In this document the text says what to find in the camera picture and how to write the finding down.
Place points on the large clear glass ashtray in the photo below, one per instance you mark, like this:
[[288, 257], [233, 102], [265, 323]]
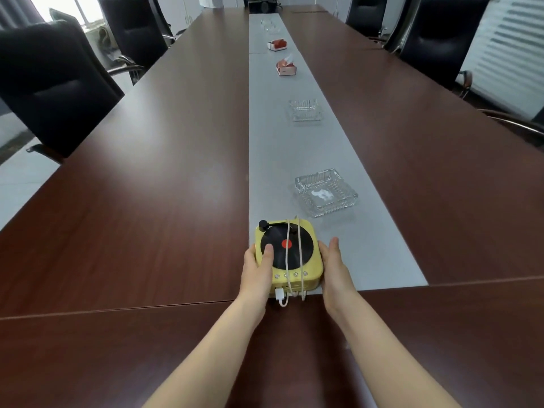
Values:
[[326, 192]]

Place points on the red and white tissue box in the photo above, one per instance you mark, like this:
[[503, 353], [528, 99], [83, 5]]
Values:
[[278, 44], [286, 67]]

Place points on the person's right hand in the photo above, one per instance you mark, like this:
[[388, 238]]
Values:
[[338, 281]]

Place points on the small clear glass ashtray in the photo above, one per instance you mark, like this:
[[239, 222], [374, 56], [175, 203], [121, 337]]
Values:
[[269, 24], [305, 109]]

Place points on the person's left hand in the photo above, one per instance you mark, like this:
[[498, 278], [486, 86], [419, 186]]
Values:
[[255, 280]]

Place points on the person's right thumb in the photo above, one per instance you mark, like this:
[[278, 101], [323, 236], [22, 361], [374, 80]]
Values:
[[324, 254]]

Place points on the person's right forearm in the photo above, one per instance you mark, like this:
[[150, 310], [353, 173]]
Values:
[[386, 356]]

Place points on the person's left forearm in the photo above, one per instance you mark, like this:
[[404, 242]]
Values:
[[208, 361]]

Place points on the black leather office chair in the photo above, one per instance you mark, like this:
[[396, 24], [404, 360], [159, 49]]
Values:
[[134, 31], [442, 38], [261, 3], [51, 89], [366, 14]]

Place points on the white window blind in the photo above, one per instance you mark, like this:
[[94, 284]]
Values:
[[505, 50]]

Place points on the grey table runner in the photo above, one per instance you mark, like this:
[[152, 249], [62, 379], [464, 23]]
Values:
[[297, 157]]

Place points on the chrome chair armrest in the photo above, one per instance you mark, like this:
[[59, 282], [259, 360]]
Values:
[[512, 123]]

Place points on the person's left thumb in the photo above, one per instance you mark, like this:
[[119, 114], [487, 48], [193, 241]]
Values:
[[267, 258]]

